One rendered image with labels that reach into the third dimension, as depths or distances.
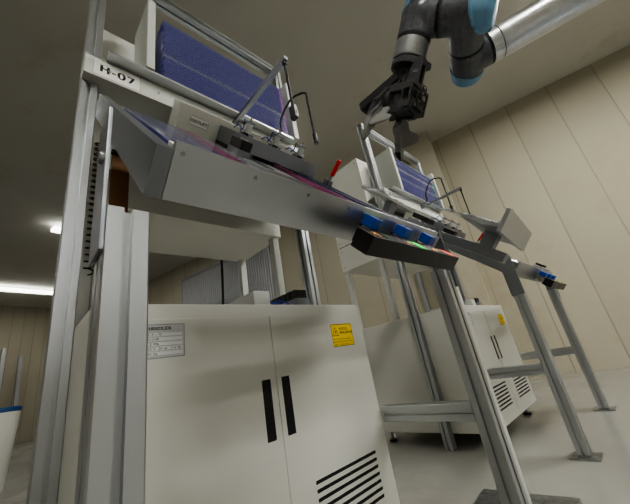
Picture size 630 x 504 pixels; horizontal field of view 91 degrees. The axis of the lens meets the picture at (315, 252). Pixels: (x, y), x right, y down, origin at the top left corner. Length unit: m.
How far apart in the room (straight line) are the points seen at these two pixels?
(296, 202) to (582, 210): 3.65
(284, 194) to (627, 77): 4.34
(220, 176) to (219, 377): 0.41
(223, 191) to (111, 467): 0.31
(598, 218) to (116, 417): 3.93
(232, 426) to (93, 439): 0.41
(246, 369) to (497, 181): 3.72
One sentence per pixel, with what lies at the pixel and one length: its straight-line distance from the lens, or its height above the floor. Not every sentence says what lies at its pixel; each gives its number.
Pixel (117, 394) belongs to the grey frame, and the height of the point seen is 0.47.
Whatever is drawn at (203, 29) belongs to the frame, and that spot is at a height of 1.86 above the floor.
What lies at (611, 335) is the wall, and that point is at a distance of 3.84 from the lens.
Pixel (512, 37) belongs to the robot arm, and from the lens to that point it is 0.96.
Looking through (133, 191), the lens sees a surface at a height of 1.07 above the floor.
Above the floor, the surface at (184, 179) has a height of 0.70.
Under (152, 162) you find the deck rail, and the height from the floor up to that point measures 0.70.
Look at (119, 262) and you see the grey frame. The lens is 0.34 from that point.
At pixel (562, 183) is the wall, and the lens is 4.08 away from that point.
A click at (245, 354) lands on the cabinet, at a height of 0.51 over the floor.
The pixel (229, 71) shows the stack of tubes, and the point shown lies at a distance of 1.44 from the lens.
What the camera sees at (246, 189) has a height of 0.70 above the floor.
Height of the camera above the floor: 0.46
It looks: 20 degrees up
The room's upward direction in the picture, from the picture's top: 10 degrees counter-clockwise
